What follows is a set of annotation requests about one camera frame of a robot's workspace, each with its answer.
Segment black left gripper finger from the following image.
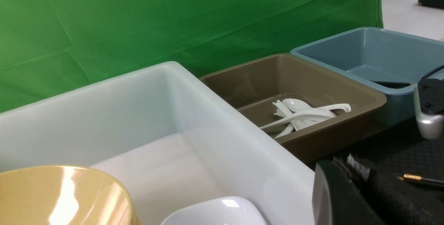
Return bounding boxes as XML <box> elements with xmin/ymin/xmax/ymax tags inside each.
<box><xmin>311</xmin><ymin>154</ymin><xmax>444</xmax><ymax>225</ymax></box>

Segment black chopstick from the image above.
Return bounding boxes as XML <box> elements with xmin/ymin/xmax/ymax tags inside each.
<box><xmin>398</xmin><ymin>173</ymin><xmax>444</xmax><ymax>188</ymax></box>

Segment white square sauce dish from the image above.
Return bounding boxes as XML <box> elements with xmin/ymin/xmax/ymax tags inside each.
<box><xmin>162</xmin><ymin>196</ymin><xmax>267</xmax><ymax>225</ymax></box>

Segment yellow speckled noodle bowl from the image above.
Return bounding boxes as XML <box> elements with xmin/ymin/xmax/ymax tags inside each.
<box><xmin>0</xmin><ymin>165</ymin><xmax>141</xmax><ymax>225</ymax></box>

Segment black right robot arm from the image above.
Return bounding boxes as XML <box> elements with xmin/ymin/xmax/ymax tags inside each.
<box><xmin>413</xmin><ymin>65</ymin><xmax>444</xmax><ymax>139</ymax></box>

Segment black plastic serving tray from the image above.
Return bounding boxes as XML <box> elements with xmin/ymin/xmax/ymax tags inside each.
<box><xmin>307</xmin><ymin>116</ymin><xmax>444</xmax><ymax>225</ymax></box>

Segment olive brown plastic bin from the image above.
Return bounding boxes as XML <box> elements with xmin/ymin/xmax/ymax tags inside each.
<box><xmin>200</xmin><ymin>53</ymin><xmax>386</xmax><ymax>164</ymax></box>

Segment white spoons in bin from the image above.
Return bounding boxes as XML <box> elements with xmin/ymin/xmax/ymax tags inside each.
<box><xmin>260</xmin><ymin>98</ymin><xmax>352</xmax><ymax>138</ymax></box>

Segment black chopsticks in bin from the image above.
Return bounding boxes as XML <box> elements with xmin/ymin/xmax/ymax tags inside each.
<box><xmin>371</xmin><ymin>81</ymin><xmax>413</xmax><ymax>89</ymax></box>

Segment blue plastic bin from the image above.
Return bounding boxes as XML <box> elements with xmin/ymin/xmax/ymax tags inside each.
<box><xmin>290</xmin><ymin>27</ymin><xmax>444</xmax><ymax>127</ymax></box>

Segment large white plastic tub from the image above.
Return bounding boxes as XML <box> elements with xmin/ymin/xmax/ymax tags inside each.
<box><xmin>0</xmin><ymin>62</ymin><xmax>314</xmax><ymax>225</ymax></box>

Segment green backdrop cloth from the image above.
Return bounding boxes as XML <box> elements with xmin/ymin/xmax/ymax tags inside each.
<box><xmin>0</xmin><ymin>0</ymin><xmax>383</xmax><ymax>112</ymax></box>

